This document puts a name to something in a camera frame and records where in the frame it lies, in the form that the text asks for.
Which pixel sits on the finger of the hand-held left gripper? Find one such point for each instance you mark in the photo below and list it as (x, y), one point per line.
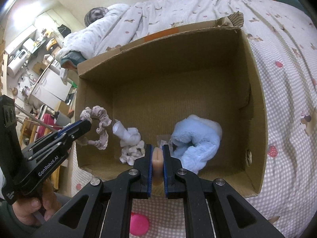
(62, 143)
(70, 127)

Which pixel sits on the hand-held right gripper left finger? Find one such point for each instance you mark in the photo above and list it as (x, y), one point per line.
(149, 168)

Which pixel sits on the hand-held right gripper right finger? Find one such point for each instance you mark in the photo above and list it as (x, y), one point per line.
(166, 173)

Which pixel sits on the tan rubber toy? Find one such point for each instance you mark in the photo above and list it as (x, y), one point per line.
(158, 163)

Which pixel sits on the cream white scrunchie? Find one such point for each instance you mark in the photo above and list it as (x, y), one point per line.
(128, 153)

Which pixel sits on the light blue fluffy sock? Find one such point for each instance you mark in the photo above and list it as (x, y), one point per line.
(195, 143)

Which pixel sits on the white sock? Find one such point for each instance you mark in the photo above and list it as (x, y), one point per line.
(123, 131)

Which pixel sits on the pink rubber toy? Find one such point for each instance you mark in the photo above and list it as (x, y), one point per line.
(138, 224)

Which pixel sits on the cardboard box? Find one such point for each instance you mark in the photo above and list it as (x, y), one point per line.
(173, 91)

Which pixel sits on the person's left forearm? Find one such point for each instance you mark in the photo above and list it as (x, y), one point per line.
(10, 225)

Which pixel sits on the person's left hand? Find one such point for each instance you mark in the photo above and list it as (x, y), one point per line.
(29, 209)

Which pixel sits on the grey bin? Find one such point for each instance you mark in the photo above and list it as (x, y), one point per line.
(63, 121)

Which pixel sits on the clear plastic wrapper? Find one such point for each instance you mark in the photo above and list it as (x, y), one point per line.
(163, 140)

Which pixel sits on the white kitchen cabinet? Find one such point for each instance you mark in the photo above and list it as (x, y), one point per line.
(49, 84)

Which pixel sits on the teal folded blanket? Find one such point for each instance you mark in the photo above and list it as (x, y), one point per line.
(71, 58)

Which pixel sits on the white cylindrical appliance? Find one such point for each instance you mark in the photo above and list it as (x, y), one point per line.
(15, 68)

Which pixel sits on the white printed duvet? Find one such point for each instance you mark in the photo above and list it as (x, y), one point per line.
(99, 34)

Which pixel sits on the grey striped cushion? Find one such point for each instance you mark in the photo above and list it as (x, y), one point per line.
(95, 14)

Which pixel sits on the checkered printed bed sheet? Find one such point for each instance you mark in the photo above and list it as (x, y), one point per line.
(284, 104)

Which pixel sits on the cluttered wall shelf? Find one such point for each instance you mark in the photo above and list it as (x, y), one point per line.
(37, 44)

